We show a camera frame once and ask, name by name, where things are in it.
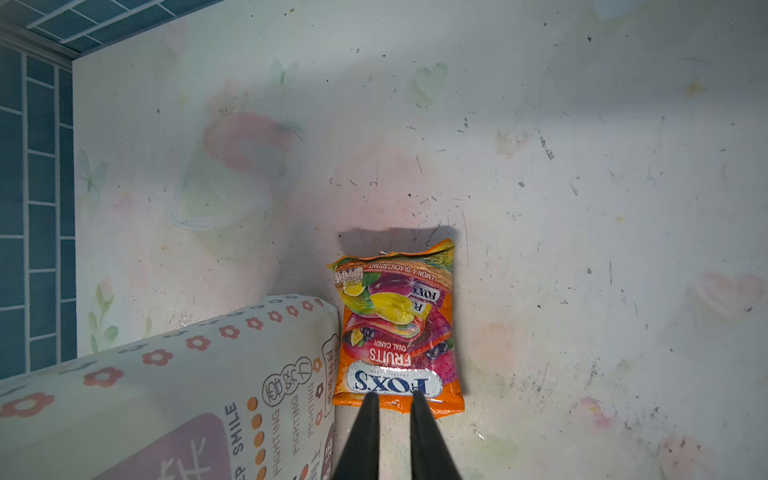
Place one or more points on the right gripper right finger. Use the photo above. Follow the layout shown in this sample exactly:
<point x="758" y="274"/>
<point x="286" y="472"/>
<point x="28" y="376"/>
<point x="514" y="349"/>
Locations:
<point x="430" y="457"/>

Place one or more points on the orange Fox's fruits candy bag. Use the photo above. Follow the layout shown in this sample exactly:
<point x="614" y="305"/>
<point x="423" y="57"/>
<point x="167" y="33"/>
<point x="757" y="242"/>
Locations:
<point x="397" y="333"/>

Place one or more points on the white patterned paper bag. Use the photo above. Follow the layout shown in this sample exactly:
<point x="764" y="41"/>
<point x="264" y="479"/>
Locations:
<point x="245" y="395"/>

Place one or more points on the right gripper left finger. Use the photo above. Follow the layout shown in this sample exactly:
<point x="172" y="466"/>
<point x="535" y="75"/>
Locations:
<point x="360" y="457"/>

